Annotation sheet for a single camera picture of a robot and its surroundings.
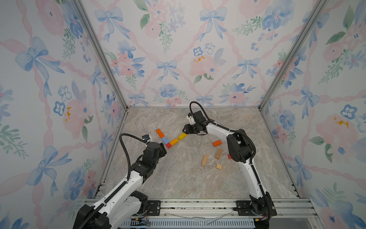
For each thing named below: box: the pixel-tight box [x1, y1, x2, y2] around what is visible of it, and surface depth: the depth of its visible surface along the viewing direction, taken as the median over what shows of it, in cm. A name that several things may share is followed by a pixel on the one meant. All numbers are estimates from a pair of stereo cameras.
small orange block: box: [155, 128, 165, 139], surface depth 106 cm
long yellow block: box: [177, 132, 188, 141], surface depth 103 cm
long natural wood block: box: [201, 155, 209, 167], surface depth 92 cm
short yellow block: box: [169, 138, 179, 146], surface depth 100 cm
